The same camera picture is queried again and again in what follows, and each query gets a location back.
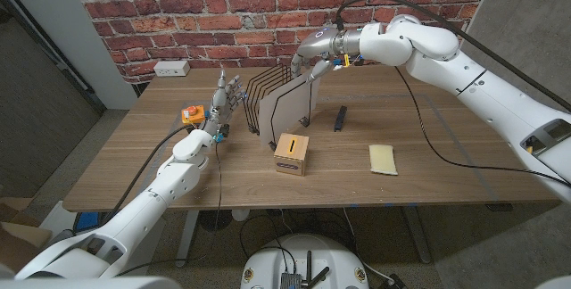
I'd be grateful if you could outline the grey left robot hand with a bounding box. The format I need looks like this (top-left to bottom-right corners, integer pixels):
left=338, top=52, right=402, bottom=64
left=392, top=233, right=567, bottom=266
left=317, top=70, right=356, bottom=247
left=203, top=69, right=247, bottom=136

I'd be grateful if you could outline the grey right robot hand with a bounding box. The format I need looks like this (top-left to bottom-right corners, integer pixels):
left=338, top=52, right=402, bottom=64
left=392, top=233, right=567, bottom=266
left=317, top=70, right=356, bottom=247
left=289, top=26, right=362, bottom=86

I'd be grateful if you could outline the white paper sheet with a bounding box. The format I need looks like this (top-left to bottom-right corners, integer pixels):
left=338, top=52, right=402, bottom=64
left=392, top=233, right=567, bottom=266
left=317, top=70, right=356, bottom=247
left=258, top=70, right=321, bottom=148

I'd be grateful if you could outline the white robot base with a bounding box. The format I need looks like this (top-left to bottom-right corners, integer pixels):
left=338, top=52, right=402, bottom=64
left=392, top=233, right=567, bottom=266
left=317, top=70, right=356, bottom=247
left=239, top=233, right=370, bottom=289

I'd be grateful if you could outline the white power outlet box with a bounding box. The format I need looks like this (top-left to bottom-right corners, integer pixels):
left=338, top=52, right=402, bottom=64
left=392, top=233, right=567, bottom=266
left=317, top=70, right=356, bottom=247
left=153, top=60, right=191, bottom=78

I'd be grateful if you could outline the black USB stick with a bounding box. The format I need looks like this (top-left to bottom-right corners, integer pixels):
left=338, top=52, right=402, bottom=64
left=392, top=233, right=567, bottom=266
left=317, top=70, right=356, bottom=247
left=333, top=104, right=348, bottom=133

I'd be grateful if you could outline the small wooden box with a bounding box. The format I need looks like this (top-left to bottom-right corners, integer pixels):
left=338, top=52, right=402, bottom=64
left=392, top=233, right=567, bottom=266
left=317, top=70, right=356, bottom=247
left=273, top=132, right=310, bottom=178

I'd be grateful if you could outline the yellow sticky note pad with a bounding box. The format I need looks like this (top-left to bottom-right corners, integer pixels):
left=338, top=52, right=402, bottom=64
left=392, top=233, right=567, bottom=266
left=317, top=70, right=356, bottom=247
left=368, top=144, right=398, bottom=177

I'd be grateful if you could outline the white floor box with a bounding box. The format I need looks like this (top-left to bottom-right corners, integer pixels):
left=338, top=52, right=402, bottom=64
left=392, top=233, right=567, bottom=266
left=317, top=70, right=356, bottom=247
left=39, top=200, right=79, bottom=239

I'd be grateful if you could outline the brown cardboard floor box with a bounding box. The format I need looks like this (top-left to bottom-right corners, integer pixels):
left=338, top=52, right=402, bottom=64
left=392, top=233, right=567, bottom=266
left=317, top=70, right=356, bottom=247
left=0, top=197, right=54, bottom=275

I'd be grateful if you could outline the orange emergency stop button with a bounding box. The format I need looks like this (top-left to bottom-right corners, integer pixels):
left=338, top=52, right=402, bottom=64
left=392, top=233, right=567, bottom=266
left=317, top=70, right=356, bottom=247
left=180, top=104, right=207, bottom=126

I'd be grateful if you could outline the dark round floor fan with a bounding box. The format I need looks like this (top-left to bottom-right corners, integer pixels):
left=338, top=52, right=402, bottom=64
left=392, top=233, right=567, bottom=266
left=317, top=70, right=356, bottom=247
left=198, top=210, right=234, bottom=233

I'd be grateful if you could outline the white table leg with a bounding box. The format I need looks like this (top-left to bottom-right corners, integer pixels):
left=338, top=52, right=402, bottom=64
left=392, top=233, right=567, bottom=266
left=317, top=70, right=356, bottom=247
left=175, top=210, right=201, bottom=268

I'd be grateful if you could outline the blue floor object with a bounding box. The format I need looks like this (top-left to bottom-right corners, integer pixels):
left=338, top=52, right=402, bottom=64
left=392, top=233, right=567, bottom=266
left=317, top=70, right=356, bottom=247
left=75, top=211, right=100, bottom=231

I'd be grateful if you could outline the grey electronics module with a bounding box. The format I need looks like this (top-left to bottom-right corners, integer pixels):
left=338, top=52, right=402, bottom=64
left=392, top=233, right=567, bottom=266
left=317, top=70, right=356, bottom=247
left=279, top=272, right=303, bottom=289

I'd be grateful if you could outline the grey table leg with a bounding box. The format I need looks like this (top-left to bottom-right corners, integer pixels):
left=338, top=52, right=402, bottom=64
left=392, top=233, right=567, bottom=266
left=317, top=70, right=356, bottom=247
left=401, top=205, right=433, bottom=265

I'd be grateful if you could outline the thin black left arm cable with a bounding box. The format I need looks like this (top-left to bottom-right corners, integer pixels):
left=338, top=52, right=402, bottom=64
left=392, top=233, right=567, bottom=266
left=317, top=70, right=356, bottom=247
left=115, top=139, right=224, bottom=277

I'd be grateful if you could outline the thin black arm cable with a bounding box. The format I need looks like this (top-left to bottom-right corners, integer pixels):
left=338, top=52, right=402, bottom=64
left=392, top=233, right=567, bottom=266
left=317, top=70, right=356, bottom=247
left=115, top=139, right=224, bottom=277
left=394, top=65, right=571, bottom=190

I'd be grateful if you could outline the black wire file holder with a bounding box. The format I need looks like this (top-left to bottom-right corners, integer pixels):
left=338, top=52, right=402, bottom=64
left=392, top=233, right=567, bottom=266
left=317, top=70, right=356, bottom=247
left=243, top=63, right=313, bottom=152

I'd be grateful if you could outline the printed brick wall backdrop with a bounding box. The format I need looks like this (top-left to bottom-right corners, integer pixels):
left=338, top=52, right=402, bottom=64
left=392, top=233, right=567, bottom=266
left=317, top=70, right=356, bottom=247
left=63, top=0, right=500, bottom=85

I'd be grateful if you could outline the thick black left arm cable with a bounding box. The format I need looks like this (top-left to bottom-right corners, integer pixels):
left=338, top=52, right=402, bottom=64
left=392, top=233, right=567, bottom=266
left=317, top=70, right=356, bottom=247
left=70, top=123, right=200, bottom=236

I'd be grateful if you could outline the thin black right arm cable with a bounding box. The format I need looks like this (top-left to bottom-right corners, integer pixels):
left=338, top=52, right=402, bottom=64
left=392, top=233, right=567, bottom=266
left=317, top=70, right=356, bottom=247
left=394, top=65, right=571, bottom=190

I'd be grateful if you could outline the black floor cable loop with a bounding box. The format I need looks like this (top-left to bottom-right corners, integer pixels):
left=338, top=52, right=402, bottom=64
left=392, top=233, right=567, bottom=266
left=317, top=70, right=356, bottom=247
left=238, top=214, right=298, bottom=277

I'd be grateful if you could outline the white floor cable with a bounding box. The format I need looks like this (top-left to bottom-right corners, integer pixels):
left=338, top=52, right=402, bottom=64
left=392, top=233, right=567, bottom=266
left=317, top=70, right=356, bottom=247
left=342, top=208, right=393, bottom=284

